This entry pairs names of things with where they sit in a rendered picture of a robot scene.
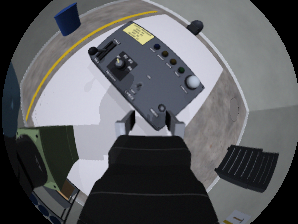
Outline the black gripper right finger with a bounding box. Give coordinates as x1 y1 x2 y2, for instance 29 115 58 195
165 111 186 139

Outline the black control console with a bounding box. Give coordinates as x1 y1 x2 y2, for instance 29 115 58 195
88 21 205 131

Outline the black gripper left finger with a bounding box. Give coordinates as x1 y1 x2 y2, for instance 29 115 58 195
115 110 135 138

